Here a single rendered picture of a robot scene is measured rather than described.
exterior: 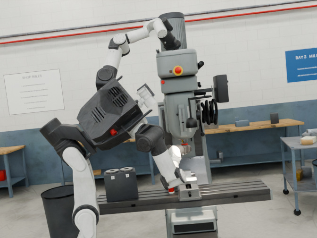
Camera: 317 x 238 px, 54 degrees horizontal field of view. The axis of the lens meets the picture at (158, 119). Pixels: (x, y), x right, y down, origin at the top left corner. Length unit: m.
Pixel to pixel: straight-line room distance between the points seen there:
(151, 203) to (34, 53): 5.31
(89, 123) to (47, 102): 5.27
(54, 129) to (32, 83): 5.30
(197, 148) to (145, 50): 4.12
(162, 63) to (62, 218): 2.38
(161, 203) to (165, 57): 0.97
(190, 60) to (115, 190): 1.00
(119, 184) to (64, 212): 1.64
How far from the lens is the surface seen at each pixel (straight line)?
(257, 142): 6.65
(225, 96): 2.38
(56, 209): 3.74
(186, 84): 2.03
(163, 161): 1.65
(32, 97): 6.98
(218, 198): 2.19
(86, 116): 1.63
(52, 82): 6.82
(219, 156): 6.07
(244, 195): 2.21
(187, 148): 2.12
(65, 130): 1.69
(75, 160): 1.68
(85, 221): 1.76
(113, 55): 1.89
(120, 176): 2.18
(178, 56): 1.94
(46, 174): 7.09
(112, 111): 1.56
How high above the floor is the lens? 1.63
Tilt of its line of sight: 4 degrees down
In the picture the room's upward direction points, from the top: 6 degrees counter-clockwise
